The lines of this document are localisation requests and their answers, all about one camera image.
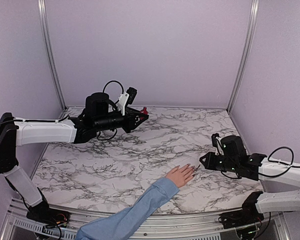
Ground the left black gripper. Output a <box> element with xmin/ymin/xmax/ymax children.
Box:
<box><xmin>94</xmin><ymin>106</ymin><xmax>148</xmax><ymax>133</ymax></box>

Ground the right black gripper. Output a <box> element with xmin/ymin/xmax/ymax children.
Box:
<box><xmin>200</xmin><ymin>152</ymin><xmax>238</xmax><ymax>174</ymax></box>

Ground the red nail polish bottle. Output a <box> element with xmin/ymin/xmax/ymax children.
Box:
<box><xmin>140</xmin><ymin>107</ymin><xmax>148</xmax><ymax>115</ymax></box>

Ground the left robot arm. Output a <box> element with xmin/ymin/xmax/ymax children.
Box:
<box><xmin>0</xmin><ymin>88</ymin><xmax>149</xmax><ymax>223</ymax></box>

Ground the blue sleeved forearm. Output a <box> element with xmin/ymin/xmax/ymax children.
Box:
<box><xmin>75</xmin><ymin>177</ymin><xmax>179</xmax><ymax>240</ymax></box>

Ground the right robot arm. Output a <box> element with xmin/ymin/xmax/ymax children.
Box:
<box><xmin>199</xmin><ymin>133</ymin><xmax>300</xmax><ymax>224</ymax></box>

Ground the mannequin hand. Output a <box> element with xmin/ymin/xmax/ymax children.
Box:
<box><xmin>165</xmin><ymin>164</ymin><xmax>195</xmax><ymax>188</ymax></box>

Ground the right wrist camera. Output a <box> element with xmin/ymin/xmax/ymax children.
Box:
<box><xmin>211</xmin><ymin>133</ymin><xmax>224</xmax><ymax>156</ymax></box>

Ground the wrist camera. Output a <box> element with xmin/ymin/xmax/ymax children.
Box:
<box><xmin>116</xmin><ymin>87</ymin><xmax>138</xmax><ymax>116</ymax></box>
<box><xmin>211</xmin><ymin>133</ymin><xmax>224</xmax><ymax>156</ymax></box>

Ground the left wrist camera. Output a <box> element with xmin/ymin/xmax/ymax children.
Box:
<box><xmin>116</xmin><ymin>87</ymin><xmax>138</xmax><ymax>116</ymax></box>

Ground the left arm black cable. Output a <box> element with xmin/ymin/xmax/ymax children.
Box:
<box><xmin>102</xmin><ymin>79</ymin><xmax>125</xmax><ymax>96</ymax></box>

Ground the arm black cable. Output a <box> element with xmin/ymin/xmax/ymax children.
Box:
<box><xmin>102</xmin><ymin>79</ymin><xmax>125</xmax><ymax>96</ymax></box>
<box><xmin>214</xmin><ymin>136</ymin><xmax>295</xmax><ymax>180</ymax></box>

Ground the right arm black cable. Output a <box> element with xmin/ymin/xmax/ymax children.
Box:
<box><xmin>214</xmin><ymin>136</ymin><xmax>295</xmax><ymax>180</ymax></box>

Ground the front aluminium rail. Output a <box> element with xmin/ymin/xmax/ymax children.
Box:
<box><xmin>0</xmin><ymin>198</ymin><xmax>291</xmax><ymax>240</ymax></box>

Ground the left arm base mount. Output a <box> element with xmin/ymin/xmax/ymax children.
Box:
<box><xmin>26</xmin><ymin>208</ymin><xmax>70</xmax><ymax>228</ymax></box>

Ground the left aluminium frame post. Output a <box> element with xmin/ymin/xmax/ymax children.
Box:
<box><xmin>37</xmin><ymin>0</ymin><xmax>67</xmax><ymax>111</ymax></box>

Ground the aluminium frame post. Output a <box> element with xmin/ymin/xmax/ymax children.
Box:
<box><xmin>37</xmin><ymin>0</ymin><xmax>67</xmax><ymax>111</ymax></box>
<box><xmin>226</xmin><ymin>0</ymin><xmax>260</xmax><ymax>115</ymax></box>

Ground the right aluminium frame post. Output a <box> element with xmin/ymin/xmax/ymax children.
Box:
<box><xmin>226</xmin><ymin>0</ymin><xmax>260</xmax><ymax>115</ymax></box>

